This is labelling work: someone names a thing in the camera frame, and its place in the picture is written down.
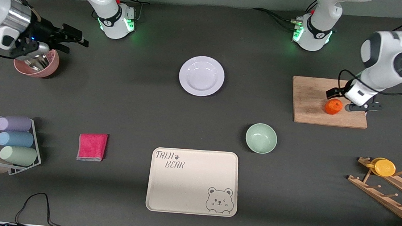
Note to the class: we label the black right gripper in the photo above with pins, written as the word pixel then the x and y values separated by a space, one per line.
pixel 46 31

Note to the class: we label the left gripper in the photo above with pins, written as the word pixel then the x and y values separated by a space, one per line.
pixel 337 91

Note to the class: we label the orange fruit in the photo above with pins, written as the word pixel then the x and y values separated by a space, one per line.
pixel 333 107

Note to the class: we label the white round plate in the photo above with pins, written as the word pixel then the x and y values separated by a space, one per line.
pixel 201 76

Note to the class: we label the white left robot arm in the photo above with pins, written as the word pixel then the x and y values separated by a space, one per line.
pixel 383 67

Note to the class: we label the pink bowl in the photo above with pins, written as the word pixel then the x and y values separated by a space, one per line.
pixel 50 69

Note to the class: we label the metal scoop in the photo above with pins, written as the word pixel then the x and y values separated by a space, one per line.
pixel 39 63

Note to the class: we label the wooden cutting board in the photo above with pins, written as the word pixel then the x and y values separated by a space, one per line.
pixel 309 100

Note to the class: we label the yellow mug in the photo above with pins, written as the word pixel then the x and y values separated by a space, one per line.
pixel 384 167

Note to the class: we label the wooden mug rack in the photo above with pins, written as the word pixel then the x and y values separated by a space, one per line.
pixel 386 202

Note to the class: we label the purple cup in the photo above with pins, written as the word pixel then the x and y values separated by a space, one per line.
pixel 14 123

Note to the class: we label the pink folded cloth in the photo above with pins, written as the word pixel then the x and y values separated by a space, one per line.
pixel 91 147

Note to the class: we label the pale green bowl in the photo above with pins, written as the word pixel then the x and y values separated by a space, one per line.
pixel 261 138

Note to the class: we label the blue cup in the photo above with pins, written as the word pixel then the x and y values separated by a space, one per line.
pixel 16 139

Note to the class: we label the green cup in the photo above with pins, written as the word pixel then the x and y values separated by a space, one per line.
pixel 19 155

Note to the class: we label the cream tray with bear print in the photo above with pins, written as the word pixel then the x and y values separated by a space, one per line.
pixel 191 185

